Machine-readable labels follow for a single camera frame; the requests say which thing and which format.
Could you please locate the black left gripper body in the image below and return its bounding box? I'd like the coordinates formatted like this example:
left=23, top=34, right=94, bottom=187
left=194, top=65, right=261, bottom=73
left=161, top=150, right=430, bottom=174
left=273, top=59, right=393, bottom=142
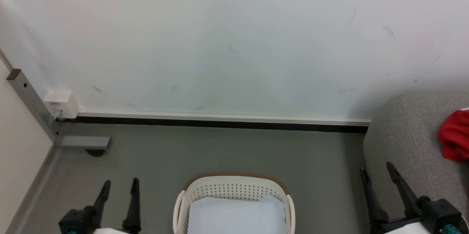
left=59, top=206, right=142, bottom=234

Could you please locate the white wall outlet box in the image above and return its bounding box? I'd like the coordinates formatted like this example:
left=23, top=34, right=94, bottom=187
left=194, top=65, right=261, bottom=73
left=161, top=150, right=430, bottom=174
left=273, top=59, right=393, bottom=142
left=43, top=89, right=80, bottom=119

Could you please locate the grey fabric sofa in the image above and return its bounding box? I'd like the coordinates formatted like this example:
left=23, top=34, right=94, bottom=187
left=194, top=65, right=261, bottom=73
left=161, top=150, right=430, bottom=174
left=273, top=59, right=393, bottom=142
left=363, top=90, right=469, bottom=227

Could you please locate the white perforated laundry basket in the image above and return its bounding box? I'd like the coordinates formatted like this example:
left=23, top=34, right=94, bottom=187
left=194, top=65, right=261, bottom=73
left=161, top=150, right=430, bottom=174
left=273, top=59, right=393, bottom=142
left=173, top=172, right=296, bottom=234

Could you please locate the white and black baseboard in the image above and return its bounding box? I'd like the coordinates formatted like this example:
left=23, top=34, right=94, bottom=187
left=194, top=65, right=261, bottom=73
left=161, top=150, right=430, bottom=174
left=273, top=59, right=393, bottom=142
left=55, top=109, right=372, bottom=134

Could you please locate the red fleece garment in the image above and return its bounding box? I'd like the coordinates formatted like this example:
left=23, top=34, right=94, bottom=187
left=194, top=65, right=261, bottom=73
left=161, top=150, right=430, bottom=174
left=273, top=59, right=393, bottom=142
left=438, top=108, right=469, bottom=163

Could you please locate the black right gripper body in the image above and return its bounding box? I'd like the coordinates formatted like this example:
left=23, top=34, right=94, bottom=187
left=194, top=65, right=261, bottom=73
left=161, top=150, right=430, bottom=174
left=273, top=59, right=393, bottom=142
left=368, top=196, right=463, bottom=234

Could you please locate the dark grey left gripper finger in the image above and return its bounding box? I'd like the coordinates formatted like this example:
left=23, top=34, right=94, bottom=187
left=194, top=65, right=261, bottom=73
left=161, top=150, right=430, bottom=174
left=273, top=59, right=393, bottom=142
left=92, top=180, right=111, bottom=223
left=123, top=178, right=142, bottom=229

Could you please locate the white cloth basket liner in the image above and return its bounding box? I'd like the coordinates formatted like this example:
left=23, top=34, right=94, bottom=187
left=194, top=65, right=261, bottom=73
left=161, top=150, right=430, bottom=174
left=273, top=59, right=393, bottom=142
left=187, top=195, right=287, bottom=234

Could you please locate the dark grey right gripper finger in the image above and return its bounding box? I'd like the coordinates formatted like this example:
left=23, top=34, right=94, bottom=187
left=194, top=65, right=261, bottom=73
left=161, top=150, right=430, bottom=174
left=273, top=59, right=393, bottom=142
left=386, top=162, right=422, bottom=218
left=361, top=167, right=389, bottom=223

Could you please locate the grey metal frame post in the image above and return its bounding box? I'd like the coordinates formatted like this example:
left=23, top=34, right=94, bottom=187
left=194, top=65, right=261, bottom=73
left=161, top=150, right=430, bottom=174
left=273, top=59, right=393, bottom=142
left=7, top=68, right=111, bottom=150

